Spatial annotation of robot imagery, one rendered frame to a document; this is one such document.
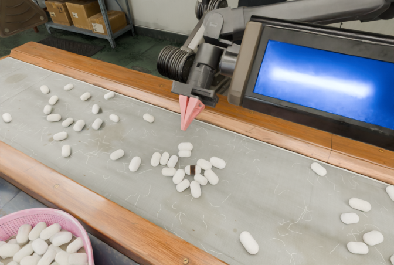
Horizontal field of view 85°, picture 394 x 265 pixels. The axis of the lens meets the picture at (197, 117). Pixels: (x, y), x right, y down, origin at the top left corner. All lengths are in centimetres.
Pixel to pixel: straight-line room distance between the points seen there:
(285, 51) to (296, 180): 39
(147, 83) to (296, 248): 59
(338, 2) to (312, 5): 5
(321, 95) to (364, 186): 44
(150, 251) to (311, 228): 30
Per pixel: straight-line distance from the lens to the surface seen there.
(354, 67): 20
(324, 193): 56
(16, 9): 45
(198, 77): 49
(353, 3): 60
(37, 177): 59
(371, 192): 62
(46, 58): 105
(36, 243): 54
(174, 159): 52
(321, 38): 20
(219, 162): 51
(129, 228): 45
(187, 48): 87
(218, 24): 52
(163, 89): 71
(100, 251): 55
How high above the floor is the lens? 118
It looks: 43 degrees down
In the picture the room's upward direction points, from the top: straight up
